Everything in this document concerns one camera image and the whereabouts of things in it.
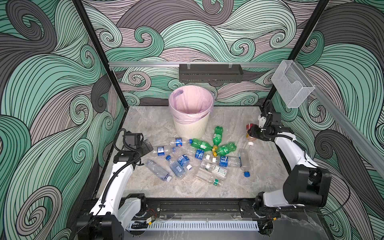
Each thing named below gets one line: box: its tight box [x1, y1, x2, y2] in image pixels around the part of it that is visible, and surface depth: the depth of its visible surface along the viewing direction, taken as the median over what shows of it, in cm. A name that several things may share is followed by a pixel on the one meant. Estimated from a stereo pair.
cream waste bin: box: [173, 112, 210, 139], surface depth 91 cm
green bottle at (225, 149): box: [213, 142, 237, 157], surface depth 92 cm
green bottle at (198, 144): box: [188, 138, 213, 152], surface depth 95 cm
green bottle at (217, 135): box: [212, 126, 224, 147], surface depth 99 cm
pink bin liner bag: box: [168, 85, 214, 124], surface depth 94 cm
